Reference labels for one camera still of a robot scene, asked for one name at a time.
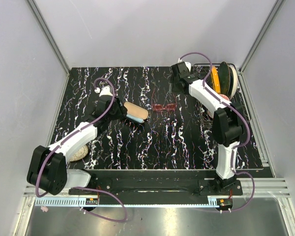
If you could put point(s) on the beige patterned round coaster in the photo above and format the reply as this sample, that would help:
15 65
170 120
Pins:
80 154

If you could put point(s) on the white plate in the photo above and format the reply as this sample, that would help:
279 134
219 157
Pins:
234 81

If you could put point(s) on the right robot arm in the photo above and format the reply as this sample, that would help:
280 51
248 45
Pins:
228 124

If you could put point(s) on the yellow plate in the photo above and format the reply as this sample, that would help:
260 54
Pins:
215 80

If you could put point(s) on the small pink scrap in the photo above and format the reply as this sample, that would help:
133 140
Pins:
44 208

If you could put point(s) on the light blue cleaning cloth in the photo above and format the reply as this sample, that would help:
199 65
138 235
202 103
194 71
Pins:
134 119

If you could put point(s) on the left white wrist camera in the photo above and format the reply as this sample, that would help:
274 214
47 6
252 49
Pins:
107 90

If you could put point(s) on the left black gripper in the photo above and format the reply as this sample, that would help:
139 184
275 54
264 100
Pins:
121 110

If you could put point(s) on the red sunglasses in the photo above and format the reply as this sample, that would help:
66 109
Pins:
170 107

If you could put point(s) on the dark green plate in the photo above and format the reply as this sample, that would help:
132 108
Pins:
224 75

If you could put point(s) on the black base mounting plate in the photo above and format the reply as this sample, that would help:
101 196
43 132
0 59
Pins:
199 182

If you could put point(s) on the black glasses case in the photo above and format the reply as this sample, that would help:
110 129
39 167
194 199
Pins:
136 111

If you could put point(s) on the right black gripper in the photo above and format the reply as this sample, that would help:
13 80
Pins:
174 89

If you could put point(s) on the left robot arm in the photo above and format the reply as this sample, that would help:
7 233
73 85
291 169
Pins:
48 167

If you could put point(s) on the pink patterned mug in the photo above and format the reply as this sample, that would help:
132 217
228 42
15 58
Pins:
209 113

